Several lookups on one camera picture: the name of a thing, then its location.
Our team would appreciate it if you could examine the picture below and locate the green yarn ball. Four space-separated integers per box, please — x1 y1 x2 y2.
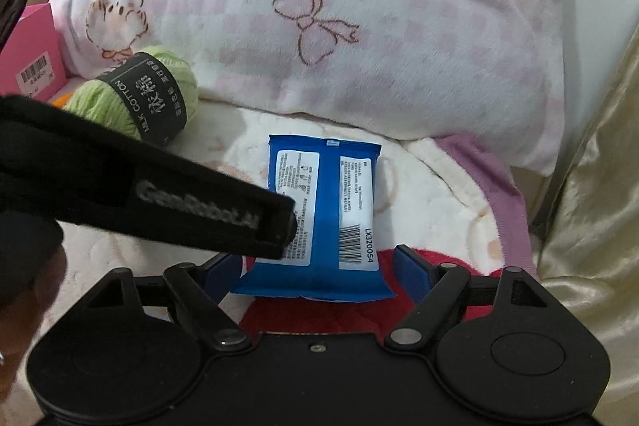
62 46 198 148

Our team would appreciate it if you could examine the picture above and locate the orange makeup sponge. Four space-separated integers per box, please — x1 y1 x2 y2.
51 93 73 108

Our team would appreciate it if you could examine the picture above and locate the blue wet wipes pack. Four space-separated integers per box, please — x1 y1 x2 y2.
234 135 394 303

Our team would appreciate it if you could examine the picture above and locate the person's left hand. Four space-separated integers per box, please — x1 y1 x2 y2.
0 246 67 403

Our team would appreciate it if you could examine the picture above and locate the pink checked pillow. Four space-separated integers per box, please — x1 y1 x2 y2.
51 0 564 175

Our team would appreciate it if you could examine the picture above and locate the pink storage box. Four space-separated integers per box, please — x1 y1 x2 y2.
0 3 67 101

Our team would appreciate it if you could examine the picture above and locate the gold satin curtain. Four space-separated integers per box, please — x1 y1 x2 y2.
537 37 638 425

